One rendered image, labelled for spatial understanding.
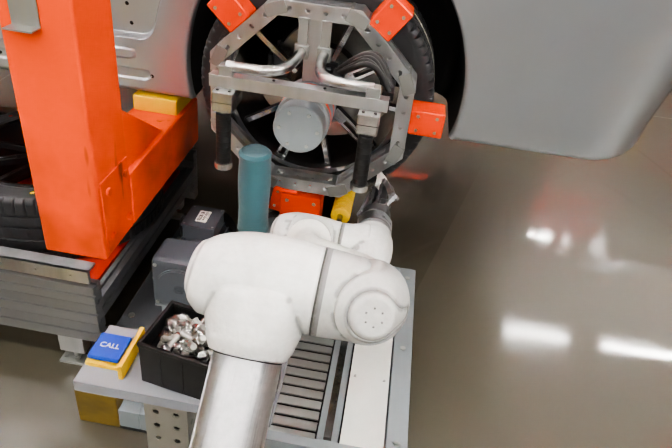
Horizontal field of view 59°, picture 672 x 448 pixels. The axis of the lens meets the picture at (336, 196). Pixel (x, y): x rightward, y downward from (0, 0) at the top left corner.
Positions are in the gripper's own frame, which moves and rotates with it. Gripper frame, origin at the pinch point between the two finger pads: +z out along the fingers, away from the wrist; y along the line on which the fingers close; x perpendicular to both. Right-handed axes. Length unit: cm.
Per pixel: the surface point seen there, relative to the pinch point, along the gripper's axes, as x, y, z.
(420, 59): 21.6, 28.4, 5.8
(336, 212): -0.1, -16.4, -1.8
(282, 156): 20.8, -22.4, 7.6
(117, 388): 20, -47, -70
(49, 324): 29, -98, -31
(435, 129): 6.0, 22.5, -2.5
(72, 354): 17, -106, -29
